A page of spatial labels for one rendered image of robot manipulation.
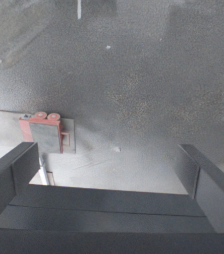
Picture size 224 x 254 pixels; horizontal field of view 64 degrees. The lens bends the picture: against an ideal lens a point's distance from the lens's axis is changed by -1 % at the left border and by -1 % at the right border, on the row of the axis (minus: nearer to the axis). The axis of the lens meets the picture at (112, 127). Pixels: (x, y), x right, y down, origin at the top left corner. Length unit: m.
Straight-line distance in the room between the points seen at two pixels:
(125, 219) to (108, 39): 0.86
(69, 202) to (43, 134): 0.70
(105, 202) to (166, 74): 0.79
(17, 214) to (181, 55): 1.07
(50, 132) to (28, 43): 0.56
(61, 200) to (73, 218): 0.09
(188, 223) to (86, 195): 0.40
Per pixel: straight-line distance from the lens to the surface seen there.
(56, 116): 1.33
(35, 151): 0.17
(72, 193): 0.76
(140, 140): 1.46
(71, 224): 0.71
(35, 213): 0.75
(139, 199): 0.77
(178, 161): 0.16
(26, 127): 1.36
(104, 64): 1.12
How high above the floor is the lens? 1.03
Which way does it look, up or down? 50 degrees down
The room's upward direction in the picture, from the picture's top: 175 degrees counter-clockwise
